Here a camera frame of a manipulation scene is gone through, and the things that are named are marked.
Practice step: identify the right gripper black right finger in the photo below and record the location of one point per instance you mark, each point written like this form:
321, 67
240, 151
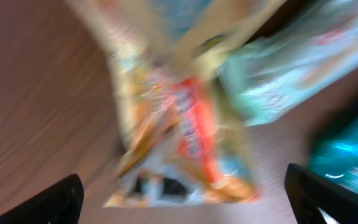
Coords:
309, 193

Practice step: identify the teal mouthwash bottle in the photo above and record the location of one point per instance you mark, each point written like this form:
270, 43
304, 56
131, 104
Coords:
336, 158

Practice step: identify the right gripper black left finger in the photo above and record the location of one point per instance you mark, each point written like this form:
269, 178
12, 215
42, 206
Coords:
61, 203

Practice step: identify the light teal packet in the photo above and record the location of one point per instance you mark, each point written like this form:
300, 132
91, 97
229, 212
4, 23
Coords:
271, 75

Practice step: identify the yellow snack chip bag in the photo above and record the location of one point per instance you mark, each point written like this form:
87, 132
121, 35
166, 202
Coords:
184, 142

